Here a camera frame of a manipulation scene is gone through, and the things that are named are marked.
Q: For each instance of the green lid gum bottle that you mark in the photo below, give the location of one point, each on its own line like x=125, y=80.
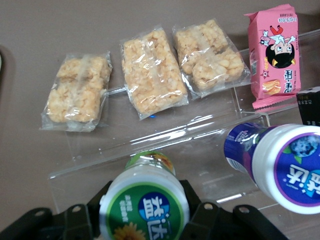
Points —
x=142, y=200

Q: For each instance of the black Face tissue pack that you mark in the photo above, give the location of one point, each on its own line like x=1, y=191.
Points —
x=310, y=107

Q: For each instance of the pink cartoon snack pack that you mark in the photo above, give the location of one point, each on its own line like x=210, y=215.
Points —
x=275, y=57

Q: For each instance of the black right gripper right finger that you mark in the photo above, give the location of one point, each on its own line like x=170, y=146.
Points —
x=215, y=222

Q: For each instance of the clear acrylic stepped stand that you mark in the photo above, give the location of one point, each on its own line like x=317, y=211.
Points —
x=200, y=140

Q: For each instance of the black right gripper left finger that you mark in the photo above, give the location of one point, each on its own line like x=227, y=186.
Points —
x=75, y=222

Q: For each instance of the clear wrapped rice crisp pack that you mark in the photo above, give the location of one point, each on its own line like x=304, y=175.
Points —
x=210, y=57
x=152, y=72
x=77, y=92

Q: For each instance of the blue lid gum bottle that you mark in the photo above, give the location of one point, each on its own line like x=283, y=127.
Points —
x=275, y=165

